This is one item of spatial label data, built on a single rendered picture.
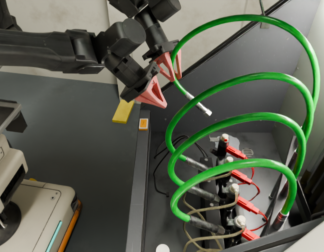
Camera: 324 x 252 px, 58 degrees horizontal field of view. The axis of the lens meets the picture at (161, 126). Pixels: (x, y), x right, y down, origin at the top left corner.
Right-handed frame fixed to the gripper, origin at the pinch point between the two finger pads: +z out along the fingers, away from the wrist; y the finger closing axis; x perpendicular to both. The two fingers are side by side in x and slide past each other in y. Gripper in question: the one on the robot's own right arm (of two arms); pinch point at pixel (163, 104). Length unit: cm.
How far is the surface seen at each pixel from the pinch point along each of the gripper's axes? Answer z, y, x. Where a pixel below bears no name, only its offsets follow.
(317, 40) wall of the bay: 24, 29, 35
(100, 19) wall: -28, -111, 158
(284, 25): 4.1, 29.6, 10.0
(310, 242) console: 16.2, 25.3, -30.5
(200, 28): -5.9, 14.3, 12.3
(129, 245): 17.6, -21.8, -24.4
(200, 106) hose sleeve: 11.8, -0.9, 11.6
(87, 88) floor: 3, -170, 144
